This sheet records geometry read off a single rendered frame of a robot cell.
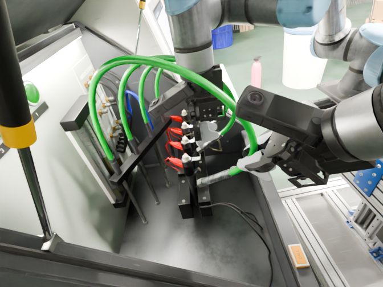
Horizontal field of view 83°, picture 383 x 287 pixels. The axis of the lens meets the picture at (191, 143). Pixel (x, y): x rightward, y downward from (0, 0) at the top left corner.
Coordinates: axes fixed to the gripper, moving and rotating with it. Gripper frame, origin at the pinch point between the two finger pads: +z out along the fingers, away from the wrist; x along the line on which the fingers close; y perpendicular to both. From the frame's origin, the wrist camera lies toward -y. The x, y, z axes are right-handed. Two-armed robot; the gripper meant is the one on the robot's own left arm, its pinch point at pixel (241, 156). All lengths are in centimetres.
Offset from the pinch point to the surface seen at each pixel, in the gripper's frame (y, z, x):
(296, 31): 40, 110, 251
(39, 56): -44.5, 11.1, -4.3
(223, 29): -39, 283, 394
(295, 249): 27.2, 8.9, -5.8
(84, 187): -22.8, 30.7, -19.3
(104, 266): -11.5, -4.7, -26.7
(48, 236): -18.6, -5.4, -26.9
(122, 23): -46, 24, 27
